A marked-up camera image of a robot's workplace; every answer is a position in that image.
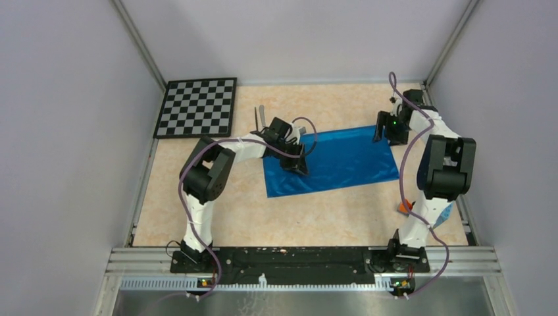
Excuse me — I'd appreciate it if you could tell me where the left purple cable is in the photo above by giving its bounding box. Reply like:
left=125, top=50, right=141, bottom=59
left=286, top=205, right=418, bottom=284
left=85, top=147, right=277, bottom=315
left=178, top=116, right=319, bottom=300

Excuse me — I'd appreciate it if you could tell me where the silver table knife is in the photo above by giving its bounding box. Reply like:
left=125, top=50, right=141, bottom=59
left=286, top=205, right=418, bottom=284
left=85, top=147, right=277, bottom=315
left=258, top=105, right=267, bottom=128

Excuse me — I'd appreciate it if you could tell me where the black white checkerboard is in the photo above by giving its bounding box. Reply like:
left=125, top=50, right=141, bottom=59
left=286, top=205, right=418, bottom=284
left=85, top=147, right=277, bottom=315
left=153, top=77, right=238, bottom=139

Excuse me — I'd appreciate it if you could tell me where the blue cloth napkin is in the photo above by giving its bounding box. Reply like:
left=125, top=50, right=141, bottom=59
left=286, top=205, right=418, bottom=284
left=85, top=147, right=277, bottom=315
left=263, top=126, right=399, bottom=198

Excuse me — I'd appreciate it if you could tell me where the dark metal fork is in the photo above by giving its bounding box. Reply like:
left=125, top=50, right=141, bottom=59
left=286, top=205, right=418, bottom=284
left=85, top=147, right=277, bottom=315
left=254, top=107, right=259, bottom=132

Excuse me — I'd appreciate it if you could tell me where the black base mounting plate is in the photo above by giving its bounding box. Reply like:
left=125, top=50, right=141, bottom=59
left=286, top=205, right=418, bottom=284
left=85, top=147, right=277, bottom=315
left=170, top=246, right=430, bottom=286

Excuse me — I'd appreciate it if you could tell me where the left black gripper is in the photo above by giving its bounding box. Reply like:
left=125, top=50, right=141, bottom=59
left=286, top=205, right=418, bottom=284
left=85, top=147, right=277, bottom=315
left=274, top=141, right=309, bottom=177

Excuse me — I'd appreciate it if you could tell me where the orange toy piece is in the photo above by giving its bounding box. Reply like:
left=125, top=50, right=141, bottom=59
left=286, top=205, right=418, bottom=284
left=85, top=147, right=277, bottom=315
left=397, top=199, right=415, bottom=216

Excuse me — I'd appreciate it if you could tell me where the white toothed cable rail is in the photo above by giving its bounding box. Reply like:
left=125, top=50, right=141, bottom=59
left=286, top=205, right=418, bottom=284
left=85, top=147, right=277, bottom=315
left=120, top=276, right=393, bottom=292

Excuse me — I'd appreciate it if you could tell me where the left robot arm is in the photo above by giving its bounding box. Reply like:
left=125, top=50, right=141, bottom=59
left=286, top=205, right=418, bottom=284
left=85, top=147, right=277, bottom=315
left=178, top=118, right=317, bottom=272

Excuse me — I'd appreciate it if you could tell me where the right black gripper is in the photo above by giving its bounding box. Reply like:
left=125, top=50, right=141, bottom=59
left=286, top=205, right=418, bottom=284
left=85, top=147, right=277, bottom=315
left=372, top=111, right=412, bottom=147

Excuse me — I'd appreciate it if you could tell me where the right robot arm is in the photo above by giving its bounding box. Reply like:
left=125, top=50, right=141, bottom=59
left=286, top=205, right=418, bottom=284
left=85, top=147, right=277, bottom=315
left=373, top=89, right=476, bottom=273

